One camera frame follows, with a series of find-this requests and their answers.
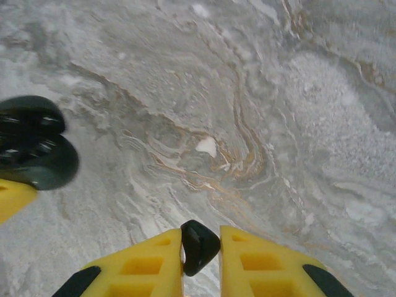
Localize small wireless earbud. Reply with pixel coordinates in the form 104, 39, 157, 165
180, 219, 222, 277

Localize black earbud charging case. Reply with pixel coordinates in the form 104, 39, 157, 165
0, 95, 80, 191

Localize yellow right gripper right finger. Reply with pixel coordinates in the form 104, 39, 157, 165
218, 225, 356, 297

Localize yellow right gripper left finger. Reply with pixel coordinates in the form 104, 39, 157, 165
51, 228, 184, 297

